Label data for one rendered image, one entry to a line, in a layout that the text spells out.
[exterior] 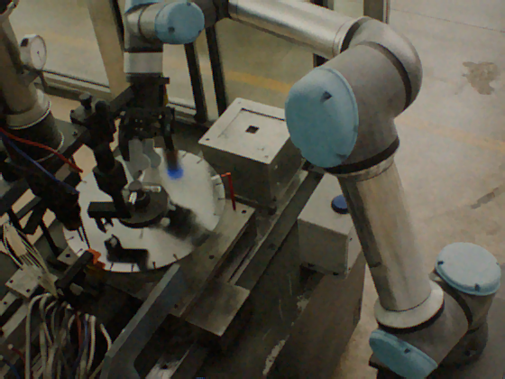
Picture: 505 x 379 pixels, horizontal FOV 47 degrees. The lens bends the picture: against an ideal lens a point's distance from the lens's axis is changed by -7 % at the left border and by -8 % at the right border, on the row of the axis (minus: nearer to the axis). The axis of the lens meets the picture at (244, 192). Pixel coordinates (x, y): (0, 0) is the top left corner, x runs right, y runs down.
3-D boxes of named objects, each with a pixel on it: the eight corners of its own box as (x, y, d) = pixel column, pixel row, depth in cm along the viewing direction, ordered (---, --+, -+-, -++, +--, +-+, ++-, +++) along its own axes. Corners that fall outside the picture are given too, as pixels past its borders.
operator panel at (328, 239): (349, 180, 146) (350, 133, 136) (390, 193, 142) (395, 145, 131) (298, 264, 130) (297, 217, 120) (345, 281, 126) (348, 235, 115)
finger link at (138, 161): (146, 189, 114) (145, 141, 112) (123, 185, 117) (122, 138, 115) (156, 186, 117) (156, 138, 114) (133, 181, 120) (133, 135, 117)
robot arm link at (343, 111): (479, 340, 98) (397, 38, 76) (426, 401, 91) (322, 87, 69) (425, 321, 107) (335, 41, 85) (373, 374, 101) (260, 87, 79)
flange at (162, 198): (167, 223, 115) (164, 215, 113) (111, 227, 115) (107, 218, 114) (170, 181, 122) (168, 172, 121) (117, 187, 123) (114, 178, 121)
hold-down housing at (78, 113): (117, 173, 108) (88, 81, 93) (134, 183, 105) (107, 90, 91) (95, 192, 105) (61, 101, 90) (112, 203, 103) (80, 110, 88)
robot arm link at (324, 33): (456, 26, 80) (229, -47, 109) (412, 58, 75) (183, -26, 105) (450, 94, 88) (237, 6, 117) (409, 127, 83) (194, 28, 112)
